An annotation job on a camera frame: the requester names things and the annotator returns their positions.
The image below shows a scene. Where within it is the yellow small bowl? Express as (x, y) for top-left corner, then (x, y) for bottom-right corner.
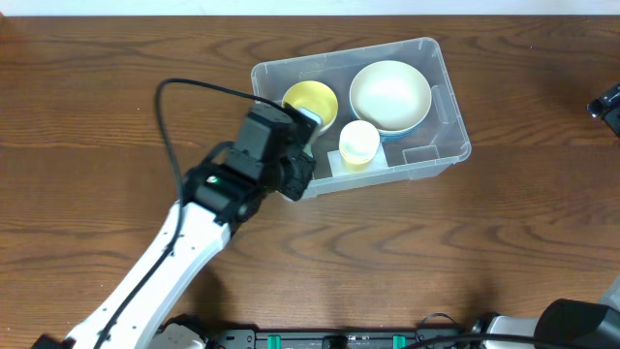
(282, 80), (338, 135)

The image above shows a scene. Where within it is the yellow plastic cup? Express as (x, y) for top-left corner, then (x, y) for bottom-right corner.
(341, 154), (373, 173)
(339, 148), (377, 166)

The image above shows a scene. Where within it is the cream white plastic cup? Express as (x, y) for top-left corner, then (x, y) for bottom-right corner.
(339, 120), (380, 153)

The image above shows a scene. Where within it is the dark blue bowl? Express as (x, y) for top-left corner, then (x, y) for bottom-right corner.
(350, 107), (423, 142)
(379, 125), (419, 143)

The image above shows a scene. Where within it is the clear plastic storage bin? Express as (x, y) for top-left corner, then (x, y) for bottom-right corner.
(251, 37), (472, 199)

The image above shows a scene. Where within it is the large beige bowl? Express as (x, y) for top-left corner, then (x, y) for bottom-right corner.
(349, 60), (432, 134)

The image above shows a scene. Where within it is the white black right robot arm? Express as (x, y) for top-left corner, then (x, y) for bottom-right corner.
(472, 83), (619, 349)

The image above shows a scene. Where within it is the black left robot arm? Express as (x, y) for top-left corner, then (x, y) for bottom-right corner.
(34, 104), (323, 348)

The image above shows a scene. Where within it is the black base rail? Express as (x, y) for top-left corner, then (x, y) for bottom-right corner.
(154, 314), (485, 349)

